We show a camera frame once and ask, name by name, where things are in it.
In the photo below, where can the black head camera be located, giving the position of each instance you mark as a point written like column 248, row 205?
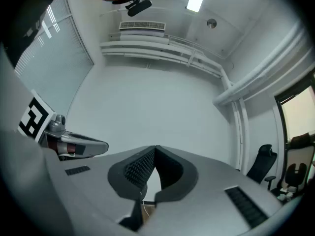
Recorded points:
column 139, row 7

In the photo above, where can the beige mesh office chair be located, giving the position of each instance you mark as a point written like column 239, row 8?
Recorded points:
column 296, row 166

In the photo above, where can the white vertical pipes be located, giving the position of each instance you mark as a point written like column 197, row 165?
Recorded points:
column 240, row 136

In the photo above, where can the white air conditioner vent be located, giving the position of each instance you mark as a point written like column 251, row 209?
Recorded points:
column 142, row 28

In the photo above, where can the white window blinds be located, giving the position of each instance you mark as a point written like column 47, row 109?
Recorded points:
column 54, row 65

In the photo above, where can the dark framed window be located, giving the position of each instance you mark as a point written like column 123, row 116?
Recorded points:
column 299, row 117

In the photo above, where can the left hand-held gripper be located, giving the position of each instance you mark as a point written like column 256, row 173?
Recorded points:
column 33, row 118

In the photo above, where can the large white wall pipe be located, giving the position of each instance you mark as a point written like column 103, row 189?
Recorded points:
column 261, row 75

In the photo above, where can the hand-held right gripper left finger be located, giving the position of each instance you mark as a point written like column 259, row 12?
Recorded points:
column 93, row 181

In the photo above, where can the white horizontal ceiling pipes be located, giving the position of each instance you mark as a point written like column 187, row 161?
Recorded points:
column 157, row 49

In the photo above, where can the person with headset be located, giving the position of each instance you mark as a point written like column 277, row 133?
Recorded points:
column 27, row 16

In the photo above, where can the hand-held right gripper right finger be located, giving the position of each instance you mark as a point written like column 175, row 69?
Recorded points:
column 209, row 181

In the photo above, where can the black office chair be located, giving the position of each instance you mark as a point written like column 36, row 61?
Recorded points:
column 262, row 166

